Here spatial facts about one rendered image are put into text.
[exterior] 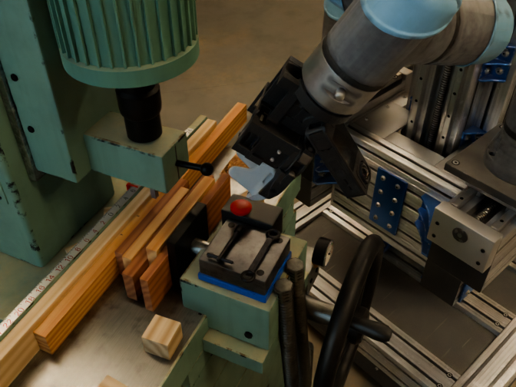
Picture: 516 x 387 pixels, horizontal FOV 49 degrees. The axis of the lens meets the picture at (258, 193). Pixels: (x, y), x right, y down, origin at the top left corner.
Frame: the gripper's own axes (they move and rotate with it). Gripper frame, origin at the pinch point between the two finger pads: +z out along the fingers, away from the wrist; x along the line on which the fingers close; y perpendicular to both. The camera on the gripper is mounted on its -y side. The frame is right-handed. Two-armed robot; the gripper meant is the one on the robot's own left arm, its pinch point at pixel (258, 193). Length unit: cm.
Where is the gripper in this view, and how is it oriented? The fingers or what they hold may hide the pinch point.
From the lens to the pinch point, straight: 73.6
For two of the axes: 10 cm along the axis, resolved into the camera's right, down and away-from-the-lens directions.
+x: -2.5, 7.3, -6.4
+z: -4.6, 4.9, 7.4
